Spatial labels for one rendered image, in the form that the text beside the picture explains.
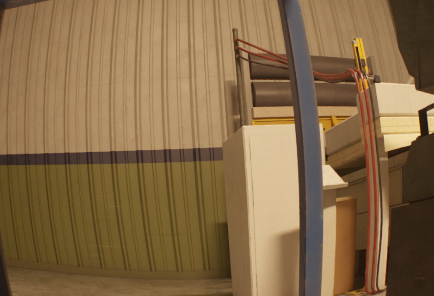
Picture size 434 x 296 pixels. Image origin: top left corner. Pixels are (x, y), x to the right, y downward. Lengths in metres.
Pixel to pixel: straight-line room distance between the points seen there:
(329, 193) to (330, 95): 3.92
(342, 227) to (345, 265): 0.26
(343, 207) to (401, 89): 0.83
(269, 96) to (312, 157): 5.63
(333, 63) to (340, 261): 3.78
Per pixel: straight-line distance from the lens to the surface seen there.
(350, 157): 4.53
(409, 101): 3.53
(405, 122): 3.49
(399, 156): 3.73
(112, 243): 7.35
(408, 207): 1.80
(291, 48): 1.32
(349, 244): 3.87
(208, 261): 7.42
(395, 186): 3.93
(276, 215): 3.54
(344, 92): 7.18
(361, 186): 4.53
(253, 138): 3.55
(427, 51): 1.77
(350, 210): 3.87
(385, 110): 3.44
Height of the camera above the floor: 0.48
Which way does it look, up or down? 8 degrees up
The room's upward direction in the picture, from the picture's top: 4 degrees counter-clockwise
